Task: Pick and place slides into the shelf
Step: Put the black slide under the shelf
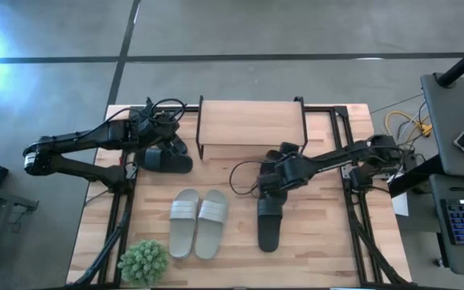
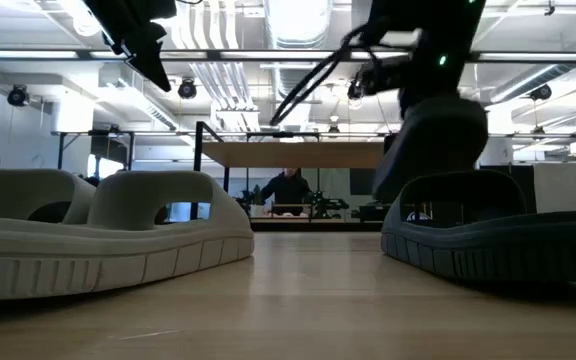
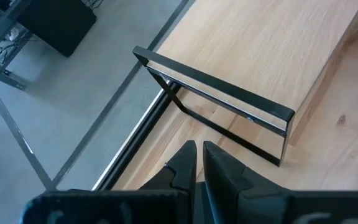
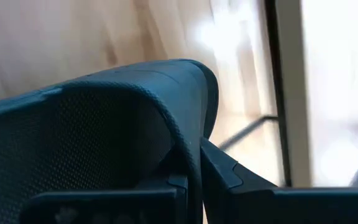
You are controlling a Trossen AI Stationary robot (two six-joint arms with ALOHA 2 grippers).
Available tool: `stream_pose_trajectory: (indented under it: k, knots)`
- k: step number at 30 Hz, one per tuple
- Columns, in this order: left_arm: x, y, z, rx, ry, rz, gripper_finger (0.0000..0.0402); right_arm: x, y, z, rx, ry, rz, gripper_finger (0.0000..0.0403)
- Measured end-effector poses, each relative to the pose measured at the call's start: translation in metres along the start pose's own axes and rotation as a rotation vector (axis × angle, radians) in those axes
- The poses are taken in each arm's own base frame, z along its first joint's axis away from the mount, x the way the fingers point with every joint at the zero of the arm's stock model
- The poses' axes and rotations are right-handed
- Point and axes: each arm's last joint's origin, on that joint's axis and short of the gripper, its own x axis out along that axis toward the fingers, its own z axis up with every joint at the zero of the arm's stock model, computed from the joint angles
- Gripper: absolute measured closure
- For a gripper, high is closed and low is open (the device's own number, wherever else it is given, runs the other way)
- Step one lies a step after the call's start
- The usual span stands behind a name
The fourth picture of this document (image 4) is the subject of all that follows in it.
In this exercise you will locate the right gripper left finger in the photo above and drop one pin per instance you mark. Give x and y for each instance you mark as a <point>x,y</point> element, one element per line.
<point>177,205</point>

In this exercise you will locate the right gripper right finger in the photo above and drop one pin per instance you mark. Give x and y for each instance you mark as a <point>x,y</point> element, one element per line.
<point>235,202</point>

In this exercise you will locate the black rubber slide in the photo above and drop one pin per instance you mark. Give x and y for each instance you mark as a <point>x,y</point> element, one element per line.
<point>104,124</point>

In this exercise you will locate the wooden shelf with black frame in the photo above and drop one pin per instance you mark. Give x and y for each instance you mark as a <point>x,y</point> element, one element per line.
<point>278,93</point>

